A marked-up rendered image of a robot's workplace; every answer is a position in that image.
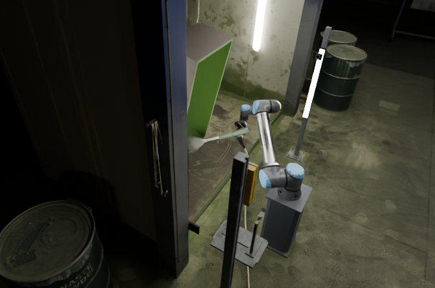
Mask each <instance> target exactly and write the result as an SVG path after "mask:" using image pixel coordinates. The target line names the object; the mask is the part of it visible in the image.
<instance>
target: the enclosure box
mask: <svg viewBox="0 0 435 288"><path fill-rule="evenodd" d="M233 39H234V38H233V37H232V36H229V35H228V34H225V33H223V32H221V31H219V30H217V29H215V28H212V27H210V26H208V25H206V24H204V23H202V22H198V23H196V24H194V25H192V26H190V27H188V28H186V79H187V133H191V134H194V135H197V136H198V137H201V138H205V137H206V133H207V130H208V126H209V123H210V119H211V116H212V112H213V110H214V106H215V103H216V98H217V95H218V91H219V87H220V85H221V81H222V77H223V73H224V71H225V67H226V64H227V60H228V57H229V53H230V49H231V46H232V42H233Z"/></svg>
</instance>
